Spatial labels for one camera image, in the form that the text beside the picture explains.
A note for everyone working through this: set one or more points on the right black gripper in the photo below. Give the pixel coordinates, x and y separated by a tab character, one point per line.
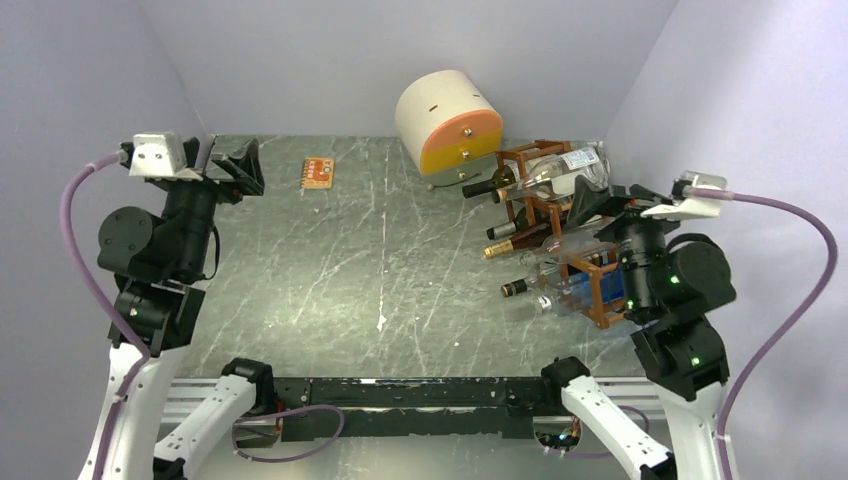
588	199

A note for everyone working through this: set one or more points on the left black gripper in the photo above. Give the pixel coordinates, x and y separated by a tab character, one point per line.
240	182

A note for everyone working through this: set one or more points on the clear glass bottle black cap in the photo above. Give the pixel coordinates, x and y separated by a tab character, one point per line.
553	178

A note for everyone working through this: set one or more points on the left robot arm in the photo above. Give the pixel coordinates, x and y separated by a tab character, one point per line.
157	261

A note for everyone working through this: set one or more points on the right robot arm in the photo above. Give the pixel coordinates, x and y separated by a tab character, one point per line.
671	282

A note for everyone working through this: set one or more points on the large clear plastic bottle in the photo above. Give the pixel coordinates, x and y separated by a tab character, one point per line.
558	251

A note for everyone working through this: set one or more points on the dark bottle white label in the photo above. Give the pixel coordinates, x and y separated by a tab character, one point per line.
500	233

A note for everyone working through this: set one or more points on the gold foil top bottle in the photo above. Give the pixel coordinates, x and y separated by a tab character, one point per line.
509	245

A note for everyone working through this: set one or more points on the brown wooden wine rack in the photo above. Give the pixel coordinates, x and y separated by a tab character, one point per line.
540	214

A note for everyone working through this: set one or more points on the blue square glass bottle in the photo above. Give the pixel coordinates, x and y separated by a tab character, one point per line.
574	294

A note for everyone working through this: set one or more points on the dark green wine bottle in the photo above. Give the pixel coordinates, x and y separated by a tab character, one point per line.
501	178

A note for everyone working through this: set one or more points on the dark bottle copper cap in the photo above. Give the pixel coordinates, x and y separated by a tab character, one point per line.
539	280

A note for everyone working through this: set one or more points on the orange card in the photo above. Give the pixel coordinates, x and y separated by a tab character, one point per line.
317	173

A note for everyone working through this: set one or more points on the cream round drawer cabinet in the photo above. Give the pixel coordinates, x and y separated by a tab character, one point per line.
448	128

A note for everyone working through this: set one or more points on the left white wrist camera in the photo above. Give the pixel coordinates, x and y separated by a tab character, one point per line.
160	156

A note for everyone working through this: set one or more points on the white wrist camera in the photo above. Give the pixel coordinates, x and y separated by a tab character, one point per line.
694	195
160	156

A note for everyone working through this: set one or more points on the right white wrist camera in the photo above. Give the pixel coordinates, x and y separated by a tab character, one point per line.
694	195

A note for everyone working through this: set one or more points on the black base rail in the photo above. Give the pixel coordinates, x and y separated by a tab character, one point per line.
427	406

